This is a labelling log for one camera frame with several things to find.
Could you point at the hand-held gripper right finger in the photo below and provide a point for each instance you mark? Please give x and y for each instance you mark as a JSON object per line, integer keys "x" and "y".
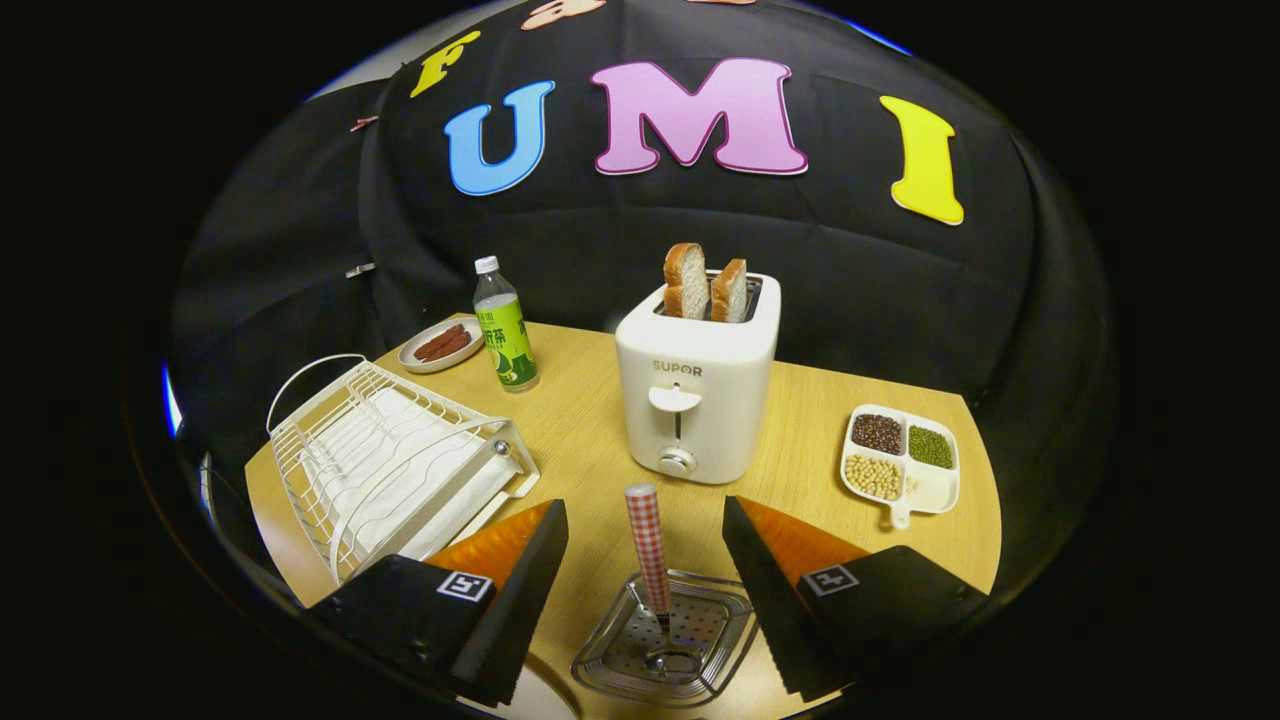
{"x": 775, "y": 600}

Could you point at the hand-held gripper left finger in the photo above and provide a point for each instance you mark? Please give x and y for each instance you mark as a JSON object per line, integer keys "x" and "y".
{"x": 510, "y": 610}

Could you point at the grey round plate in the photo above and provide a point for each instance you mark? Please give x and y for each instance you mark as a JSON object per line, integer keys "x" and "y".
{"x": 540, "y": 702}

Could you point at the white divided dish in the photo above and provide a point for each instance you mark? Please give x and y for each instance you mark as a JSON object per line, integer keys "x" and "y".
{"x": 932, "y": 490}

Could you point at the small beige plate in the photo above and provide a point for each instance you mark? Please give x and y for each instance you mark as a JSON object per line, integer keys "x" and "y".
{"x": 415, "y": 360}

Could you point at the white drain tray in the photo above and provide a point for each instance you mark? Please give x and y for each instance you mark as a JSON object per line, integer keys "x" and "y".
{"x": 470, "y": 490}

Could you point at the heap of yellow soybeans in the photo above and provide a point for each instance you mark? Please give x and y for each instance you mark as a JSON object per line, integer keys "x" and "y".
{"x": 873, "y": 477}

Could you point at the heap of dark red beans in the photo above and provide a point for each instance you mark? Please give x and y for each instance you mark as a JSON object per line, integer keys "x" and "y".
{"x": 877, "y": 434}

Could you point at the white toaster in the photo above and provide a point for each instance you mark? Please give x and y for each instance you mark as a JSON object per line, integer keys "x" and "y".
{"x": 720, "y": 410}

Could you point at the heap of green beans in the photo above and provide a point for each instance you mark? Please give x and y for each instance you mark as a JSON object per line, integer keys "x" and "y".
{"x": 931, "y": 447}

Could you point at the green label drink bottle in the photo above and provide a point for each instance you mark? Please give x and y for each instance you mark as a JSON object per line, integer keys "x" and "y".
{"x": 508, "y": 345}

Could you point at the red-brown meat piece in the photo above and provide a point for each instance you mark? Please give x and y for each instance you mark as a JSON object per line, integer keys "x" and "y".
{"x": 452, "y": 350}
{"x": 437, "y": 340}

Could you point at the white cloth clip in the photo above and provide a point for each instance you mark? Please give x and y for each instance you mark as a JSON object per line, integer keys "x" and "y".
{"x": 360, "y": 269}

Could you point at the black backdrop cloth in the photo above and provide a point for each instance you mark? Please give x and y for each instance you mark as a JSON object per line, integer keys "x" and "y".
{"x": 600, "y": 230}

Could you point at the pink cloth clip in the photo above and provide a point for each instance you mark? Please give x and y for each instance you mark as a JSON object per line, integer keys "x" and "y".
{"x": 364, "y": 123}

